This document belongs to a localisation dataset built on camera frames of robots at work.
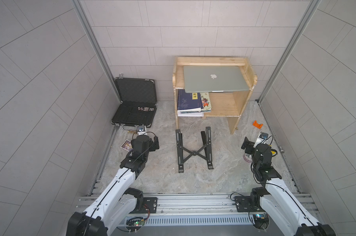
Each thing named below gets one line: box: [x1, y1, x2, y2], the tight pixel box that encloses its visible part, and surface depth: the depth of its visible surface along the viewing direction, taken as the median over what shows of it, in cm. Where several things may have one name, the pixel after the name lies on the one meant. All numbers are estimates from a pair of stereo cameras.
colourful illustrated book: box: [199, 91, 212, 113], surface depth 84 cm
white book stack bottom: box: [177, 110, 205, 118], surface depth 84 cm
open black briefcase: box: [111, 73, 157, 128], surface depth 107 cm
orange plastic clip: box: [252, 120, 264, 130], surface depth 104 cm
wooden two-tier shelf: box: [172, 56, 258, 135], surface depth 79 cm
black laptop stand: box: [175, 126, 214, 174], surface depth 86 cm
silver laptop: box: [182, 65, 250, 93], surface depth 74 cm
